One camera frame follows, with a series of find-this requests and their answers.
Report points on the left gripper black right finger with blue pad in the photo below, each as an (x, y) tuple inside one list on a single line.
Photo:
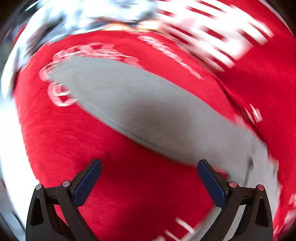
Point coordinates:
[(256, 222)]

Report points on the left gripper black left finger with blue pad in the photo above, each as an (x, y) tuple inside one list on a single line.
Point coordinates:
[(53, 212)]

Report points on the grey knit sweater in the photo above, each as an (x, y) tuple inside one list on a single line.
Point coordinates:
[(149, 133)]

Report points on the red sofa seat cushion cover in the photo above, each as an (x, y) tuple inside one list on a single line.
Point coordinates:
[(35, 99)]

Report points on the red sofa back cushion cover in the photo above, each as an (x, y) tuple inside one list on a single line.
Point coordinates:
[(242, 46)]

